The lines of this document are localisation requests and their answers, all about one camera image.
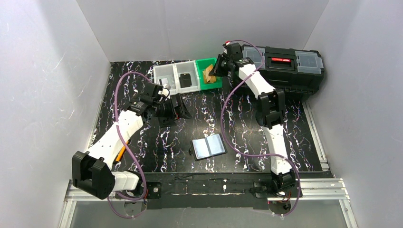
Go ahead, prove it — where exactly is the tan credit card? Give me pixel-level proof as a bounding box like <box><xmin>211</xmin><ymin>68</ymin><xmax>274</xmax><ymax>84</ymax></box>
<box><xmin>202</xmin><ymin>64</ymin><xmax>213</xmax><ymax>76</ymax></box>

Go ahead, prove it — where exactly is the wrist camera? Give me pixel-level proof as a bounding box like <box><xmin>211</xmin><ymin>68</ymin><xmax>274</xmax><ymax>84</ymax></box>
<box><xmin>223</xmin><ymin>42</ymin><xmax>243</xmax><ymax>60</ymax></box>
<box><xmin>146</xmin><ymin>83</ymin><xmax>171</xmax><ymax>103</ymax></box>

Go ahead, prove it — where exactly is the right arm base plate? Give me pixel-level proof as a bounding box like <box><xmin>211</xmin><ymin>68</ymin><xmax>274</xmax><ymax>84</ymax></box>
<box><xmin>249</xmin><ymin>181</ymin><xmax>303</xmax><ymax>200</ymax></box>

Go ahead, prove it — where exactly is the gold card in bin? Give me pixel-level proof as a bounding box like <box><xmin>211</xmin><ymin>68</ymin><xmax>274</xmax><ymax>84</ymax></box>
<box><xmin>203</xmin><ymin>74</ymin><xmax>217</xmax><ymax>84</ymax></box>

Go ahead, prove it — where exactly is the green plastic bin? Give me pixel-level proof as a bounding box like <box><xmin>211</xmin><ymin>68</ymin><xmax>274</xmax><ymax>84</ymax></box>
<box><xmin>195</xmin><ymin>58</ymin><xmax>222</xmax><ymax>90</ymax></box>

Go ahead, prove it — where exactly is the black card holder wallet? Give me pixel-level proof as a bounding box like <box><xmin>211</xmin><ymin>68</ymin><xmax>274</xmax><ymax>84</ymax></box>
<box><xmin>189</xmin><ymin>134</ymin><xmax>228</xmax><ymax>161</ymax></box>

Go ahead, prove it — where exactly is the white middle plastic bin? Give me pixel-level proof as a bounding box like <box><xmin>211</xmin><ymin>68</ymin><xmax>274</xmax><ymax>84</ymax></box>
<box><xmin>174</xmin><ymin>60</ymin><xmax>201</xmax><ymax>94</ymax></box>

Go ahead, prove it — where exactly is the black marbled table mat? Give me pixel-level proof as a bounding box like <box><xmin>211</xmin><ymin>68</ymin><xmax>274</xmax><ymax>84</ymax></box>
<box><xmin>90</xmin><ymin>60</ymin><xmax>329</xmax><ymax>173</ymax></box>

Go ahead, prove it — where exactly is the white plastic bin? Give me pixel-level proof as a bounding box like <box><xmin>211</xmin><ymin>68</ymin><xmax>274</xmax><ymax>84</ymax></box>
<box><xmin>174</xmin><ymin>60</ymin><xmax>201</xmax><ymax>94</ymax></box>
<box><xmin>153</xmin><ymin>64</ymin><xmax>180</xmax><ymax>95</ymax></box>

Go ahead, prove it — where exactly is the white left plastic bin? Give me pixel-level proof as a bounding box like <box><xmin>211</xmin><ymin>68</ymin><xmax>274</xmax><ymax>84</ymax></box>
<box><xmin>153</xmin><ymin>64</ymin><xmax>180</xmax><ymax>95</ymax></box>

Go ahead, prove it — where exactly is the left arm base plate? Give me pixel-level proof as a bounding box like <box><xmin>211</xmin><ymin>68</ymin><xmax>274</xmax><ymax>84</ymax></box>
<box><xmin>115</xmin><ymin>182</ymin><xmax>162</xmax><ymax>199</ymax></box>

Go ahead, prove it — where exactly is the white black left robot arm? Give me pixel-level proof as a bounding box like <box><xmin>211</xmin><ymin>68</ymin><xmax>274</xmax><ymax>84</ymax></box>
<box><xmin>72</xmin><ymin>83</ymin><xmax>192</xmax><ymax>200</ymax></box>

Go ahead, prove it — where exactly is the silver card in bin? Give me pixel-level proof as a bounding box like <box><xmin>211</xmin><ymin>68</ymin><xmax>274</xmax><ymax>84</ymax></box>
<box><xmin>159</xmin><ymin>78</ymin><xmax>171</xmax><ymax>90</ymax></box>

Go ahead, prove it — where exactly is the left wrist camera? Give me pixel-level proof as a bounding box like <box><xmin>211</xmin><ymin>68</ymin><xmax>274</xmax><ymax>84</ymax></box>
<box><xmin>146</xmin><ymin>83</ymin><xmax>171</xmax><ymax>103</ymax></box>

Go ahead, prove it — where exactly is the black plastic toolbox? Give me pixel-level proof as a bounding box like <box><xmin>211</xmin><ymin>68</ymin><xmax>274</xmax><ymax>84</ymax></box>
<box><xmin>241</xmin><ymin>44</ymin><xmax>325</xmax><ymax>101</ymax></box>

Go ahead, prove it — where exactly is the black card in bin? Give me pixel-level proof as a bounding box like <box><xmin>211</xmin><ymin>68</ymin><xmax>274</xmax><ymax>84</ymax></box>
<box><xmin>179</xmin><ymin>73</ymin><xmax>192</xmax><ymax>88</ymax></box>

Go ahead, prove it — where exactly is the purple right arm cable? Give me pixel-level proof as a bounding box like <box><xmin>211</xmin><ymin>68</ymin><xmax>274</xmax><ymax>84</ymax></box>
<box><xmin>220</xmin><ymin>39</ymin><xmax>302</xmax><ymax>217</ymax></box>

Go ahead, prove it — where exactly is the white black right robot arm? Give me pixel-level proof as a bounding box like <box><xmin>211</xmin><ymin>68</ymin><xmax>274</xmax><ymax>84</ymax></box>
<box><xmin>211</xmin><ymin>40</ymin><xmax>297</xmax><ymax>194</ymax></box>

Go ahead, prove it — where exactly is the aluminium frame rail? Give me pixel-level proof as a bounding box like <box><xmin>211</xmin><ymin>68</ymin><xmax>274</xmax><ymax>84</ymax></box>
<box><xmin>59</xmin><ymin>176</ymin><xmax>357</xmax><ymax>228</ymax></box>

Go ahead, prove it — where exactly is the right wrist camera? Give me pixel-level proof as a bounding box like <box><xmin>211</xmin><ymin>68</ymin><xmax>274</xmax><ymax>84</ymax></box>
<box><xmin>223</xmin><ymin>42</ymin><xmax>243</xmax><ymax>60</ymax></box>

